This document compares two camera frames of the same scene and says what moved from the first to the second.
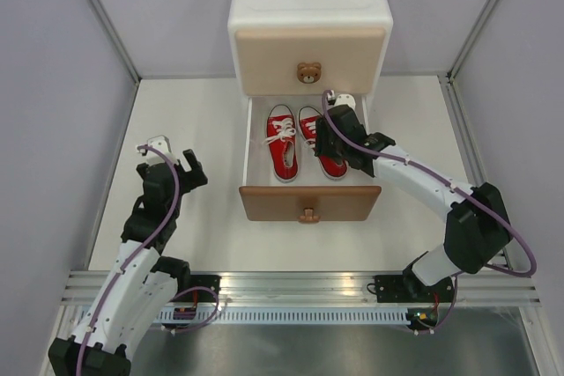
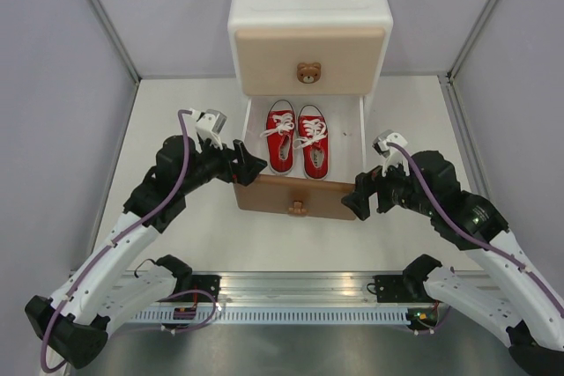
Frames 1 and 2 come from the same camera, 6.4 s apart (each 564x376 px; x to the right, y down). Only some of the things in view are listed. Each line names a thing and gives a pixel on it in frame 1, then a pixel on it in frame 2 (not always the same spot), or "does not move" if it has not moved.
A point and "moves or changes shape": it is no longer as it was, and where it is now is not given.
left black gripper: [192, 179] to [250, 167]
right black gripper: [322, 143] to [365, 184]
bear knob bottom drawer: [308, 217] to [297, 210]
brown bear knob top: [308, 72] does not move
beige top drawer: [352, 61] does not move
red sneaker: [307, 116] moves or changes shape
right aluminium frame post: [469, 154] does not move
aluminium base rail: [309, 289] does not move
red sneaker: [282, 142] moves or changes shape
